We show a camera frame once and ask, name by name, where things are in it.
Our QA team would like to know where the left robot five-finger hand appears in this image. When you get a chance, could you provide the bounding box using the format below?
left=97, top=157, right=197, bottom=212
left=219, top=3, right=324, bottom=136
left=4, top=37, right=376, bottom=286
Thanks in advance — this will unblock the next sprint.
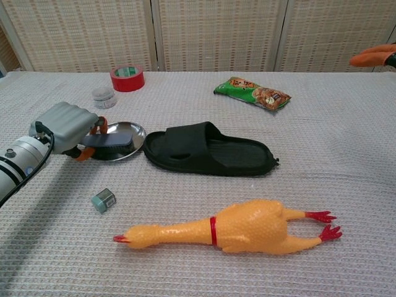
left=28, top=101, right=109, bottom=161

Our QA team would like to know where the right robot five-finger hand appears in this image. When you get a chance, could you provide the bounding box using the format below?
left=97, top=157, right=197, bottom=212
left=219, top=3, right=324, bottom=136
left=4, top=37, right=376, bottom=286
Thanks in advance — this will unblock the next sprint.
left=349, top=43, right=396, bottom=68

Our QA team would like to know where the dark grey brush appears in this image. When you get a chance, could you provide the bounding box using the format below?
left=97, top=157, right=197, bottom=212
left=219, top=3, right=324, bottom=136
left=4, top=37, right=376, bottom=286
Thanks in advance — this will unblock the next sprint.
left=80, top=132, right=133, bottom=155

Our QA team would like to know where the black slipper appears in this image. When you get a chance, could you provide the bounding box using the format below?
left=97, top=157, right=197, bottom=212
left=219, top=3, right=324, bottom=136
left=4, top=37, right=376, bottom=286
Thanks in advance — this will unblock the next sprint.
left=144, top=121, right=281, bottom=178

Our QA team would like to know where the small clear lidded jar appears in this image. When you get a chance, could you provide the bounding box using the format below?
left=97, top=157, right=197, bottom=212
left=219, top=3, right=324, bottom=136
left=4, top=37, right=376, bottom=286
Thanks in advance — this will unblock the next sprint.
left=92, top=86, right=119, bottom=110

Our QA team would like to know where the round metal plate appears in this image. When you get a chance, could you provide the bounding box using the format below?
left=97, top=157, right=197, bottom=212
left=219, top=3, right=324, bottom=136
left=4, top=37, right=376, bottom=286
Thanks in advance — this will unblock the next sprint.
left=89, top=121, right=147, bottom=163

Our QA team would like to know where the red tape roll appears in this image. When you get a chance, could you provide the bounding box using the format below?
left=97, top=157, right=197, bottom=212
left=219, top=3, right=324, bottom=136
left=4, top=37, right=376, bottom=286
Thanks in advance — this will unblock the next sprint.
left=110, top=64, right=146, bottom=93

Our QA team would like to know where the small green box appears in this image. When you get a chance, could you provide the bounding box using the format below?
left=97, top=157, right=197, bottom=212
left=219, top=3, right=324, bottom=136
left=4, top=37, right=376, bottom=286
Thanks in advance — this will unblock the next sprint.
left=90, top=187, right=118, bottom=215

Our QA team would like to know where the green snack bag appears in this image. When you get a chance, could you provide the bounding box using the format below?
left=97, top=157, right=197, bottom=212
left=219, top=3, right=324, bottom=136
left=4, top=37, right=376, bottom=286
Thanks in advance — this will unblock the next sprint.
left=213, top=76, right=292, bottom=113

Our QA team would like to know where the woven folding screen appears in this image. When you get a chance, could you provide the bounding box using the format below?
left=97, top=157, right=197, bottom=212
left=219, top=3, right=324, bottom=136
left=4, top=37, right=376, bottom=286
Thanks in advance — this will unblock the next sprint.
left=0, top=0, right=396, bottom=74

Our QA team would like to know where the white woven tablecloth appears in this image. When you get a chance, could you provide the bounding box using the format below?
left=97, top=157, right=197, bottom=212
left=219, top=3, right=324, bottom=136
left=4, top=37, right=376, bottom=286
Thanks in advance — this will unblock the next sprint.
left=0, top=71, right=396, bottom=297

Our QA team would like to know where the yellow rubber chicken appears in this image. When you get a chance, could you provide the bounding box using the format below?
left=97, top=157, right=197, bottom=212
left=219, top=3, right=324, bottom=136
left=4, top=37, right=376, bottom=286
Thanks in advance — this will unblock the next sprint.
left=113, top=199, right=343, bottom=256

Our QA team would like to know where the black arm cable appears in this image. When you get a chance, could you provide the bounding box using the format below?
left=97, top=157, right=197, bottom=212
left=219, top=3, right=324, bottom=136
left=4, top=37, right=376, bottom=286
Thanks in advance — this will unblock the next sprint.
left=0, top=121, right=56, bottom=208

